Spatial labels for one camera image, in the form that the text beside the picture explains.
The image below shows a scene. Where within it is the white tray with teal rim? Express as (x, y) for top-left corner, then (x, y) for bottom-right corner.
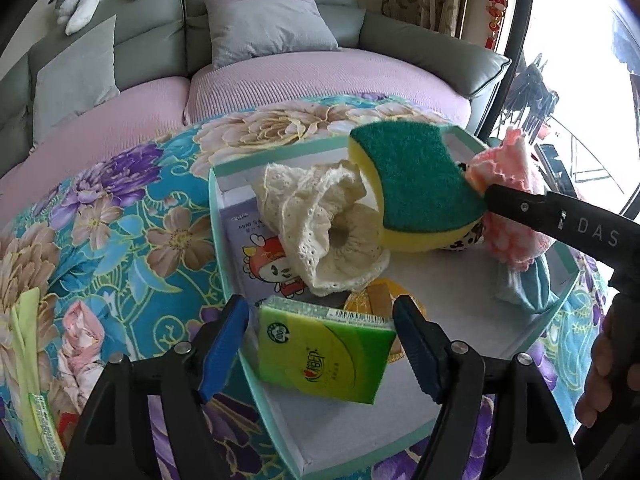
(207, 125), (581, 479)

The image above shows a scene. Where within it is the floral printed blanket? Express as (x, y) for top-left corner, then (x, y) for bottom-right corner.
(0, 92), (621, 480)

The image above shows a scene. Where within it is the grey sofa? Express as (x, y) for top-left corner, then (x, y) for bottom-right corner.
(0, 0), (513, 181)

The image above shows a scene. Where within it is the round orange brown pad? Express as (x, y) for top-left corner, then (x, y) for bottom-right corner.
(342, 278), (427, 361)

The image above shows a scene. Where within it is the person's right hand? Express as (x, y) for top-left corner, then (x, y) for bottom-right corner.
(575, 327), (632, 429)

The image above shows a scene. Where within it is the pink floral cloth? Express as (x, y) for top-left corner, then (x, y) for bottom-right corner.
(56, 300), (109, 411)

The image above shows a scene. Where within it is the light green packaged cloth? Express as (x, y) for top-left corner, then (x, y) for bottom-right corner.
(9, 287), (67, 462)

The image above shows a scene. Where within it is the green yellow sponge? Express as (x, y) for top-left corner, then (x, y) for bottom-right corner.
(347, 121), (488, 253)

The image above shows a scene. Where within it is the purple tissue packet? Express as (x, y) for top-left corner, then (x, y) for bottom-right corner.
(222, 202), (307, 306)

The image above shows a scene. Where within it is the pink white knitted cloth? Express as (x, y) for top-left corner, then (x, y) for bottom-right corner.
(462, 127), (556, 273)

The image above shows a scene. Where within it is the pink sofa cover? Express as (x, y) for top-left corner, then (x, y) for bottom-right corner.
(182, 47), (472, 128)
(0, 74), (193, 211)

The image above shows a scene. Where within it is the black white spotted item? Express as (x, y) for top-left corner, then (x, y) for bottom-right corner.
(440, 220), (486, 252)

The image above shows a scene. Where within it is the green tissue packet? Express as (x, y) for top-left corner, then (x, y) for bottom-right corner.
(256, 295), (398, 405)

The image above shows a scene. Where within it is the blue face mask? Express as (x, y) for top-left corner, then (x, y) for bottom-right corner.
(492, 255), (561, 314)

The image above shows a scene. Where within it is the red hanging decoration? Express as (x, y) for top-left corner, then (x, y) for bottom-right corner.
(482, 0), (513, 53)

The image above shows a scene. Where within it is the cream crocheted scrunchie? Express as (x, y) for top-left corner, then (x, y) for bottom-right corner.
(251, 159), (391, 297)

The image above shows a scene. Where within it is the red small item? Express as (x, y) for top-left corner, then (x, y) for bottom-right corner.
(57, 412), (82, 453)

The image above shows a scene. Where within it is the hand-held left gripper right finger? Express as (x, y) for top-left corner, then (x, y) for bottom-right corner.
(392, 295), (583, 480)

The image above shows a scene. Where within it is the lilac grey pillow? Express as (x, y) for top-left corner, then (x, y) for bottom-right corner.
(202, 0), (341, 70)

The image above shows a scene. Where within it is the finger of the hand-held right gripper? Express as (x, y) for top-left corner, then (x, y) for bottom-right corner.
(485, 183), (567, 242)

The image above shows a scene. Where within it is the black window frame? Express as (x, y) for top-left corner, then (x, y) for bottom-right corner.
(472, 0), (539, 141)

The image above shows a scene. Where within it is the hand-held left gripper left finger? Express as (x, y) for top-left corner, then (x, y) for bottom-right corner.
(60, 294), (251, 480)

